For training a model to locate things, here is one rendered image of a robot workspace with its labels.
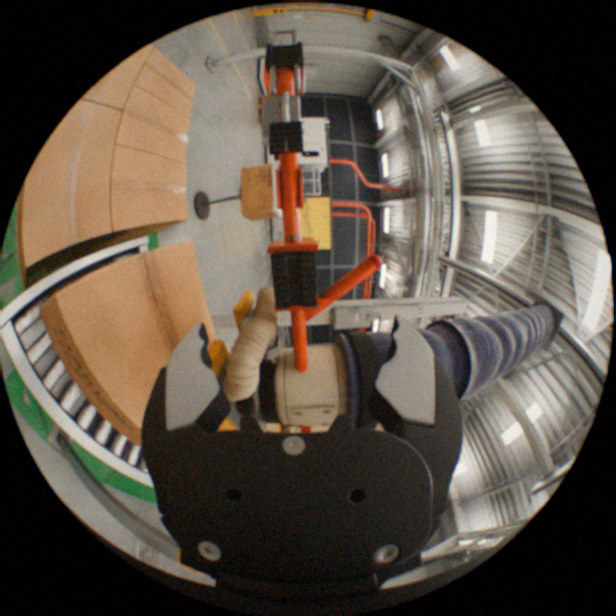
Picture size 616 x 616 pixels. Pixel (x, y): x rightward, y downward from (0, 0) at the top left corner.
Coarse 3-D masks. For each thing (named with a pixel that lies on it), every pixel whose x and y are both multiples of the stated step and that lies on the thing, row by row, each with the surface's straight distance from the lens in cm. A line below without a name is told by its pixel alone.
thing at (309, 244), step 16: (304, 240) 24; (272, 256) 20; (288, 256) 21; (304, 256) 20; (272, 272) 20; (288, 272) 21; (304, 272) 20; (288, 288) 21; (304, 288) 21; (288, 304) 22; (304, 304) 22
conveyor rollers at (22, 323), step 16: (128, 256) 87; (32, 304) 71; (16, 320) 71; (32, 320) 70; (48, 336) 71; (32, 352) 70; (64, 368) 72; (48, 384) 72; (64, 400) 75; (80, 416) 79; (96, 432) 83; (112, 448) 88; (144, 464) 99
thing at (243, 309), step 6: (246, 294) 41; (252, 294) 43; (240, 300) 38; (246, 300) 38; (252, 300) 42; (240, 306) 36; (246, 306) 38; (252, 306) 40; (234, 312) 35; (240, 312) 35; (246, 312) 38; (240, 318) 36; (240, 324) 36; (240, 330) 37
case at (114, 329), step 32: (160, 256) 43; (192, 256) 53; (64, 288) 31; (96, 288) 33; (128, 288) 36; (160, 288) 42; (192, 288) 52; (64, 320) 31; (96, 320) 33; (128, 320) 36; (160, 320) 42; (192, 320) 51; (64, 352) 50; (96, 352) 33; (128, 352) 36; (160, 352) 41; (96, 384) 36; (128, 384) 36; (128, 416) 37
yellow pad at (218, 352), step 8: (216, 344) 27; (224, 344) 27; (216, 352) 26; (224, 352) 27; (216, 360) 25; (224, 360) 27; (216, 368) 25; (224, 368) 26; (224, 376) 26; (240, 400) 30; (248, 400) 29; (232, 408) 29; (240, 408) 30; (248, 408) 29; (232, 416) 29; (240, 416) 32; (224, 424) 28; (232, 424) 30
